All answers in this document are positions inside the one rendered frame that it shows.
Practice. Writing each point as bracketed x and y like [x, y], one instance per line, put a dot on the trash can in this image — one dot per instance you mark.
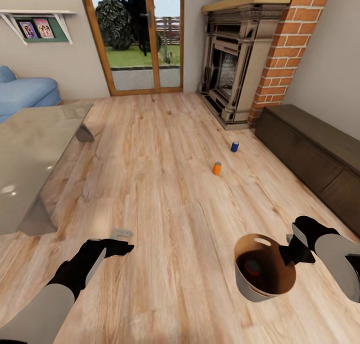
[276, 278]

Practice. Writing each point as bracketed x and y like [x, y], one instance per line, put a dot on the can of soda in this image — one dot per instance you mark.
[234, 146]
[251, 271]
[217, 168]

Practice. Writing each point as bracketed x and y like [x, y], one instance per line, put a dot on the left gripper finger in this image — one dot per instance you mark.
[129, 248]

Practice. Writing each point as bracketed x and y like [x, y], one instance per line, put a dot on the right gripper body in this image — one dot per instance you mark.
[291, 253]

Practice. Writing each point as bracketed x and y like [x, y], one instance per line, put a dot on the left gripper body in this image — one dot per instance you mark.
[119, 248]

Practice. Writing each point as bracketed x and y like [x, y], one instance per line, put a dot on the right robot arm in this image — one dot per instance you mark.
[339, 254]

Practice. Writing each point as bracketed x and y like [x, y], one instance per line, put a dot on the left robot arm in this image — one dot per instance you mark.
[41, 320]

